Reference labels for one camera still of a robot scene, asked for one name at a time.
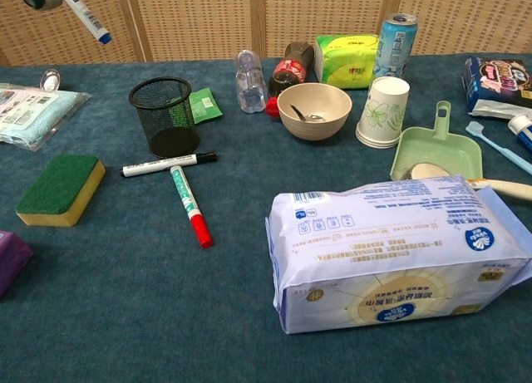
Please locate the blue marker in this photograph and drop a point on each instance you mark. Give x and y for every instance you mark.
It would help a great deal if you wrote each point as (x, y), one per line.
(89, 19)

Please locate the black mesh pen holder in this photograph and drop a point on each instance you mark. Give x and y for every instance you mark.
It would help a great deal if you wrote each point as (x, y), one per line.
(166, 117)

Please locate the black marker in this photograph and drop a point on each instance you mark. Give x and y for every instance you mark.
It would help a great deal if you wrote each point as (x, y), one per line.
(162, 165)

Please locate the red marker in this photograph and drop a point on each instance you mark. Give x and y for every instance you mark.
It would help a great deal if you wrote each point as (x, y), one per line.
(189, 204)

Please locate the white hand brush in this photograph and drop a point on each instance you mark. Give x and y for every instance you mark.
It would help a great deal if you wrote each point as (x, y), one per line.
(428, 170)

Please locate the towel in clear bag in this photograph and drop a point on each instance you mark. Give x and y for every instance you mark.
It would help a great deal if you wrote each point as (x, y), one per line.
(33, 113)

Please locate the woven folding screen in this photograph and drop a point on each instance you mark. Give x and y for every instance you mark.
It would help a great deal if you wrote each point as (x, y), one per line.
(199, 21)

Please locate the green and yellow sponge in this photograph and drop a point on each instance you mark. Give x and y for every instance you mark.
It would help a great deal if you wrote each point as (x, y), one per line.
(58, 188)

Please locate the green sachet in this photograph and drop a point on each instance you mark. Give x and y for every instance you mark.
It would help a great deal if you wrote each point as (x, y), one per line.
(205, 104)

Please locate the clear water bottle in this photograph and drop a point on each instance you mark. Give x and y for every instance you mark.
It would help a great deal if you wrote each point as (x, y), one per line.
(250, 88)

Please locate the cola bottle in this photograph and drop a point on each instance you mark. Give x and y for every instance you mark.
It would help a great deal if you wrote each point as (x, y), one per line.
(291, 69)

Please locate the purple box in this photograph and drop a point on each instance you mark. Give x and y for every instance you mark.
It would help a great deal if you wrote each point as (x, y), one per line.
(10, 260)

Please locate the metal spoon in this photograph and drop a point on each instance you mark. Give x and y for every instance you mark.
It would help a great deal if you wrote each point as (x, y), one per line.
(313, 117)

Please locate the beige bowl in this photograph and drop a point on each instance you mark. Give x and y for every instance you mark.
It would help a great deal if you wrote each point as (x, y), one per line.
(316, 125)

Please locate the green tissue pack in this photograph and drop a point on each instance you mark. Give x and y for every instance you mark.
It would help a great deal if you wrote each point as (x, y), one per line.
(345, 63)

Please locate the blue table cloth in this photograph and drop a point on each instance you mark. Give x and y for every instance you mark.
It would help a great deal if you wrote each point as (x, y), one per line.
(145, 308)

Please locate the light blue drink can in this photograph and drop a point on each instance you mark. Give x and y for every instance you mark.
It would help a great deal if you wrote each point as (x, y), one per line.
(395, 46)

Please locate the white paper cup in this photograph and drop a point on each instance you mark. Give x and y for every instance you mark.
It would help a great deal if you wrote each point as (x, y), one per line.
(382, 113)

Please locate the green dustpan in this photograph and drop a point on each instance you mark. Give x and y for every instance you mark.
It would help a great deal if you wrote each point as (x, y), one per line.
(440, 152)

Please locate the large lavender wipes pack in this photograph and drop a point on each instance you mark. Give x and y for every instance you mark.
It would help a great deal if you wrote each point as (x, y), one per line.
(395, 254)

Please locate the blue toothbrush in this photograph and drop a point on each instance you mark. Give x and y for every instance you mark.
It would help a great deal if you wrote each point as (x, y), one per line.
(503, 148)

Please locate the toothpaste tube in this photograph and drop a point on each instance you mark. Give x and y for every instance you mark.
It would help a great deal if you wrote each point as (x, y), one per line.
(523, 129)

